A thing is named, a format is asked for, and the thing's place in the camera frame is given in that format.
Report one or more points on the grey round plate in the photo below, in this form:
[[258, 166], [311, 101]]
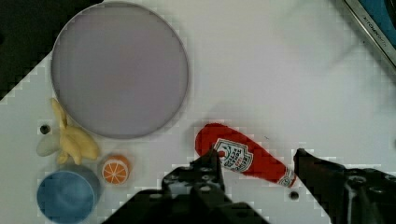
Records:
[[119, 70]]

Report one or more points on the yellow toy banana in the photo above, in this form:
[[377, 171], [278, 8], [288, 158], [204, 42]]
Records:
[[69, 141]]

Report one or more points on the blue bowl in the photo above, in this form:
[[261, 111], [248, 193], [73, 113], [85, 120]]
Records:
[[69, 195]]

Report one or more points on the orange slice toy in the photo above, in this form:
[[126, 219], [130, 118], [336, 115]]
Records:
[[116, 170]]

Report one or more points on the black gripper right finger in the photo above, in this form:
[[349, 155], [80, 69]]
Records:
[[348, 196]]

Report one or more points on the red plush ketchup bottle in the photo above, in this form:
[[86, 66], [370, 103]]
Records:
[[240, 154]]

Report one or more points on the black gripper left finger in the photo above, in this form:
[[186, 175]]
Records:
[[200, 181]]

